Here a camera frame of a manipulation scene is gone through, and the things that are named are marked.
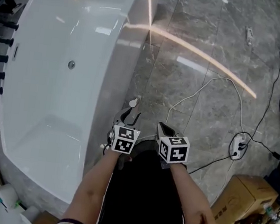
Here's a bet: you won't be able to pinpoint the long black cable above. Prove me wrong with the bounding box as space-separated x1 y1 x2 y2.
240 38 280 161

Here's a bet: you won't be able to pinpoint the short black cable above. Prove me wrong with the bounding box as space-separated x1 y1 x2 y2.
187 147 239 180

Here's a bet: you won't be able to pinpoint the slim white power strip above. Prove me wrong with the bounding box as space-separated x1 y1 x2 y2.
244 25 256 47

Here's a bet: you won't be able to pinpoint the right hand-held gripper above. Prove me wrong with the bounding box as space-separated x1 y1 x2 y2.
152 122 193 172

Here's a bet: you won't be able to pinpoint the person's right forearm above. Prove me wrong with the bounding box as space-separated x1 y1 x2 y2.
163 161 229 224

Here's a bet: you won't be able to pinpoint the white pump bottle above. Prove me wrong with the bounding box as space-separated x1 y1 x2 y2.
128 95 142 110

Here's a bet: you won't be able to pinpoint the person's left forearm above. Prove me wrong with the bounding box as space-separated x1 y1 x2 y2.
62 146 121 224

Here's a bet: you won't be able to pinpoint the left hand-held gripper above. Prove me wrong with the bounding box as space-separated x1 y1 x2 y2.
104 105 144 159

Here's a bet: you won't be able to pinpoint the white power strip with plugs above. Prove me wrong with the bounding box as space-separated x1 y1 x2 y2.
229 134 250 162

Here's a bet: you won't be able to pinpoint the person's black trousers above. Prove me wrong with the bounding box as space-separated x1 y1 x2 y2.
96 134 195 224

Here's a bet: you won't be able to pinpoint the white power cable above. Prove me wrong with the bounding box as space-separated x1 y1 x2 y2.
164 71 254 144

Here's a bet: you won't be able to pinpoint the white bathtub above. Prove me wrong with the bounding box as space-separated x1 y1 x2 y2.
0 0 159 212

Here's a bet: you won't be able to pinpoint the white paper roll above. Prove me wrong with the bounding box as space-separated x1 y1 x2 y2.
19 204 42 224
0 182 21 215

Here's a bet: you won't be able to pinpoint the brown cardboard box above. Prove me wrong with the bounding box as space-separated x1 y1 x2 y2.
208 171 280 224

